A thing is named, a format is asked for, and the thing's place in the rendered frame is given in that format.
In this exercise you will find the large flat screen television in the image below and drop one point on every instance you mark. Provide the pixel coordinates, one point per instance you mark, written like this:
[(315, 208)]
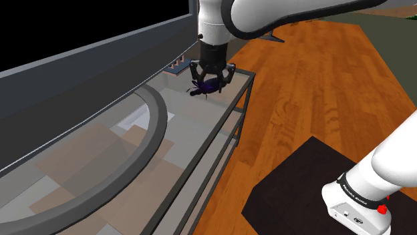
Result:
[(65, 75)]

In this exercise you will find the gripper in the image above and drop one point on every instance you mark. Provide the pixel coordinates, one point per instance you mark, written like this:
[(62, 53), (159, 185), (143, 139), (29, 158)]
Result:
[(213, 55)]

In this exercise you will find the dark purple insect toy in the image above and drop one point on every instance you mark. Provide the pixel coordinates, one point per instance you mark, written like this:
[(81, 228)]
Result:
[(208, 86)]

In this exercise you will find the glass television table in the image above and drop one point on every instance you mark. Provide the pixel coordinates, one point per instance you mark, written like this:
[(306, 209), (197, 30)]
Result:
[(195, 133)]

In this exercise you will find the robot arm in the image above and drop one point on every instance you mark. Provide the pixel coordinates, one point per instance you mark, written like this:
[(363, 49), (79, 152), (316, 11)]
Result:
[(277, 13)]

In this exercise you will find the grey green rug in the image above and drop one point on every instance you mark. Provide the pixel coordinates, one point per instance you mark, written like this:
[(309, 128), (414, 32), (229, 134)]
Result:
[(384, 49)]

